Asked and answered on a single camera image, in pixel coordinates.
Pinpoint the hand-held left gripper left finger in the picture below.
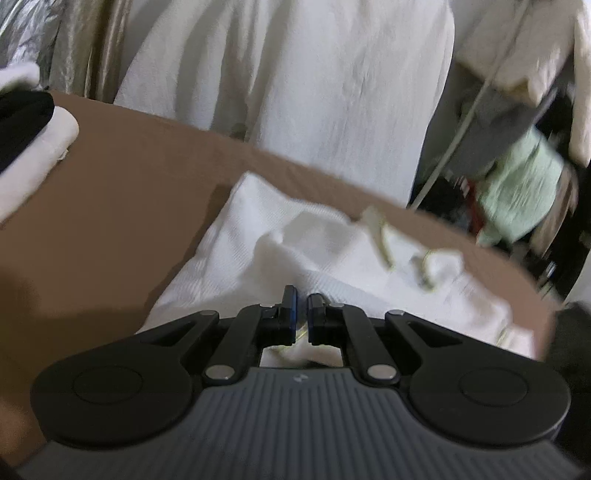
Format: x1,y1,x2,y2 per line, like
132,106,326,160
134,285,297,387

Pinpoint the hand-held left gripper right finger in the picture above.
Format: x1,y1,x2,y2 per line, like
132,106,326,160
307,294,465,387

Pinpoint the white knit garment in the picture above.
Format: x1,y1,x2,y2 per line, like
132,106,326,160
136,171,540,370

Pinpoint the white hanging cloth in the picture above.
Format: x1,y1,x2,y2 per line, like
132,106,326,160
113,0,457,209

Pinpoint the light green cloth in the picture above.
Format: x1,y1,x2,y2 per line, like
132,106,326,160
477,126,568,246

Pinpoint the grey cloth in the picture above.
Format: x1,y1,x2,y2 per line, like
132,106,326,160
455,85,548,178

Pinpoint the black folded garment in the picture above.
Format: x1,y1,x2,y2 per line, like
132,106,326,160
0,90,57,175

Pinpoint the beige satin curtain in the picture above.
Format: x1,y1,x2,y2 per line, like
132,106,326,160
47,0,136,105

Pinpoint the cream hanging garment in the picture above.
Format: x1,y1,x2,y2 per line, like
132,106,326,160
455,0,591,168

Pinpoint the silver foil curtain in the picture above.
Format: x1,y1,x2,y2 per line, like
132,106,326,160
0,0,63,81

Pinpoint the white cord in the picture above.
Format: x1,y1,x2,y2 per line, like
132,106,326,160
409,0,529,208

